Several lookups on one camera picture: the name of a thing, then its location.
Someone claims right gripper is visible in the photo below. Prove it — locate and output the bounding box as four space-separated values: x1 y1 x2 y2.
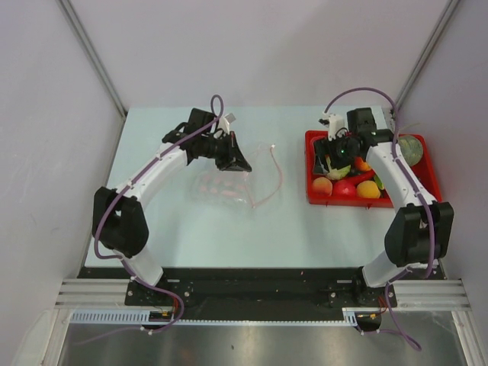
313 132 360 175

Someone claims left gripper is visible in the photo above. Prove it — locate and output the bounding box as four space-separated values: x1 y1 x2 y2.
201 131 251 172

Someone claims orange-red toy peach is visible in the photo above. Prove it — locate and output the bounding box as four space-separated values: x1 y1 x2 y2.
312 177 333 196

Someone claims clear pink-dotted zip bag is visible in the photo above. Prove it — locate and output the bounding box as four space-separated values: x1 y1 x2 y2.
189 142 284 209

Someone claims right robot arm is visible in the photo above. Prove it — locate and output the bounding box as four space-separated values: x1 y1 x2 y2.
311 108 454 306

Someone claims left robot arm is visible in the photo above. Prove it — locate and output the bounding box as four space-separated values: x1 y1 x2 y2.
92 108 252 305

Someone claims green toy cabbage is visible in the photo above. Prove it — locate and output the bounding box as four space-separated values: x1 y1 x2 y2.
326 165 351 181

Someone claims red toy tomato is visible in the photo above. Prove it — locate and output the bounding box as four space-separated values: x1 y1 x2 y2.
332 179 356 197

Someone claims orange toy tangerine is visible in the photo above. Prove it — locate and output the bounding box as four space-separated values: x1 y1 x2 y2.
355 157 371 172

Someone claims red toy chili pepper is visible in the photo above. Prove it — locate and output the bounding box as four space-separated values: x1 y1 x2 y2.
348 170 375 186

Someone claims yellow-orange toy apricot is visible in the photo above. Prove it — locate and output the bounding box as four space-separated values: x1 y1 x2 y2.
356 180 381 199

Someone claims green toy melon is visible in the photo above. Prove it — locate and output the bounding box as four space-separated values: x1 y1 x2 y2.
398 135 424 167

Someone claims red plastic tray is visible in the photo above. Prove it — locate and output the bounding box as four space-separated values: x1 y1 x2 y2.
304 130 443 210

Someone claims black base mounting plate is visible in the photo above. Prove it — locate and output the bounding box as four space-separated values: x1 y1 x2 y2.
78 267 397 323

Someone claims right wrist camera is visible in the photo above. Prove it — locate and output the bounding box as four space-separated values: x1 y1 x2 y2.
319 113 348 141

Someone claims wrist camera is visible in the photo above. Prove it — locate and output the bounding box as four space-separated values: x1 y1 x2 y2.
214 113 236 137
319 113 348 141

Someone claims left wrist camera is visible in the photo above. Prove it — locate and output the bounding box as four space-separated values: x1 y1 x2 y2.
214 113 236 137

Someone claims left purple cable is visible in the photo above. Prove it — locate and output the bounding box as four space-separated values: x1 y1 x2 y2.
72 94 224 346

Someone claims purple cable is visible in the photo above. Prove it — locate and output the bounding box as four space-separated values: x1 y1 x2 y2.
323 87 439 352
72 94 224 346

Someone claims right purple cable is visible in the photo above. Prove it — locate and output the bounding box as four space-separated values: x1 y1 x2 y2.
323 87 439 352

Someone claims aluminium frame rail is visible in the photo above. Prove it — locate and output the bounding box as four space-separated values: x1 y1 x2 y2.
55 278 133 309

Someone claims white slotted cable duct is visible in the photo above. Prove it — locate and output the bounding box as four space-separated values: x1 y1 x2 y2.
70 307 361 327

